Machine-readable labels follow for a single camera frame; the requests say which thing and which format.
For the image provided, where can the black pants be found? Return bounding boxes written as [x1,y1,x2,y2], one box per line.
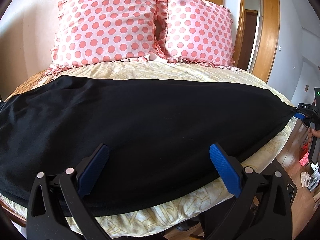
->
[1,75,293,216]

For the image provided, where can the person right hand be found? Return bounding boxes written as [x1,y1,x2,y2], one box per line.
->
[307,128,320,145]

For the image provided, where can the red gift bag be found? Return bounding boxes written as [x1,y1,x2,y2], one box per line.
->
[299,142,310,167]

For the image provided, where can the white items on floor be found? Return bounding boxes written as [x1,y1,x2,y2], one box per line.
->
[300,164,319,192]

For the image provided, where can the cream patterned bedspread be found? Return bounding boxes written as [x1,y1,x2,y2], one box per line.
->
[12,61,297,238]

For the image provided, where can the right pink polka-dot pillow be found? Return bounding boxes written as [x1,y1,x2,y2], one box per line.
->
[156,0,238,71]

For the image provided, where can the pink polka-dot pillow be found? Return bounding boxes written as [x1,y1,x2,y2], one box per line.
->
[47,0,165,74]
[156,0,238,71]

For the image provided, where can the left pink polka-dot pillow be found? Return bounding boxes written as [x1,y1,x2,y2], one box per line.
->
[47,0,165,74]

